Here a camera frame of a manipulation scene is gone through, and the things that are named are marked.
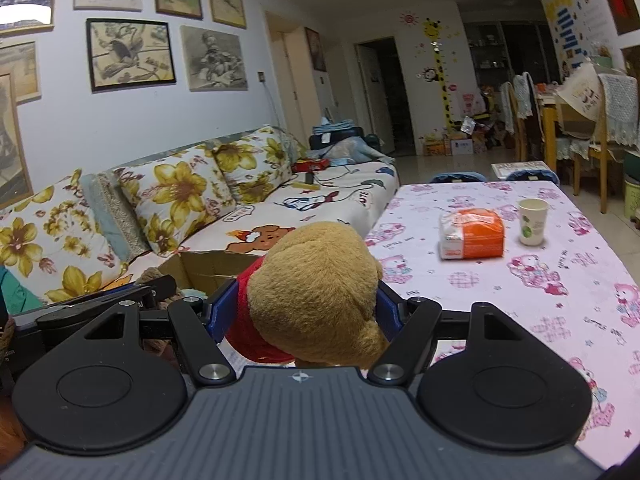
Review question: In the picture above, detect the floral cushion near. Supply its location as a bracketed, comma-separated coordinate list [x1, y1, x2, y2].
[1, 169, 128, 306]

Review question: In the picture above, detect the red box on sofa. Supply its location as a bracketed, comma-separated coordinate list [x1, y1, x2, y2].
[292, 158, 330, 174]

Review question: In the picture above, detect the wooden dining chair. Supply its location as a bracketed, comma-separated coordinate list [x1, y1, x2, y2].
[553, 60, 639, 214]

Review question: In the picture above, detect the cartoon print sofa cover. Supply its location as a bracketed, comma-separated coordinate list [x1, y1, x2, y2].
[98, 159, 402, 302]

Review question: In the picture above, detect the pink cartoon tablecloth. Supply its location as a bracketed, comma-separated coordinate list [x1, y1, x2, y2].
[366, 182, 639, 467]

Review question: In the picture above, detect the giraffe height chart sticker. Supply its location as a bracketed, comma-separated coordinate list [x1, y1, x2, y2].
[416, 18, 456, 133]

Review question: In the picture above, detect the black bag on sofa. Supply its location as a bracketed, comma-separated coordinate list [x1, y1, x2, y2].
[309, 126, 364, 150]

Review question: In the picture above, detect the black framed bird picture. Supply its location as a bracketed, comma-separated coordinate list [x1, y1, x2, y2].
[86, 18, 177, 93]

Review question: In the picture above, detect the brown teddy bear red shirt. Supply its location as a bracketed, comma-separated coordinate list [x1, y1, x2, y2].
[226, 221, 388, 370]

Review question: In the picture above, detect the floral cushion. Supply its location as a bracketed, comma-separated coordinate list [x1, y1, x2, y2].
[1, 169, 128, 306]
[213, 126, 292, 205]
[115, 144, 236, 256]

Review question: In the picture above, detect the orange tissue pack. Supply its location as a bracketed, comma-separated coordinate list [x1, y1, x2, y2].
[438, 208, 506, 260]

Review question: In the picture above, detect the floral cushion far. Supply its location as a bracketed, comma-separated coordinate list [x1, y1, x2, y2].
[213, 126, 292, 205]

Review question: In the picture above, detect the brown cardboard box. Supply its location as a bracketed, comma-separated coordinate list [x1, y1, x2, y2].
[128, 250, 258, 295]

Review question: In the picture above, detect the large fruit still-life picture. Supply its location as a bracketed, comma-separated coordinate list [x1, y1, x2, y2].
[0, 73, 32, 209]

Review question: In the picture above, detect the blue green jacket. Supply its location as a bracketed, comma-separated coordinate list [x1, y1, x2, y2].
[0, 266, 44, 315]

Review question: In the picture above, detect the teal lace cushion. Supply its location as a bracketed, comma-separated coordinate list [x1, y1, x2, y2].
[79, 170, 150, 262]

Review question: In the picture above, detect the white paper cup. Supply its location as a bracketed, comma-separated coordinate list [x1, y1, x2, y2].
[518, 198, 549, 247]

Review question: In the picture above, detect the floral cushion middle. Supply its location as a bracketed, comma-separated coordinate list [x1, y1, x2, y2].
[115, 144, 236, 256]

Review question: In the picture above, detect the grey portrait sketch picture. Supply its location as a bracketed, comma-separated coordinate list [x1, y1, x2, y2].
[180, 25, 248, 92]

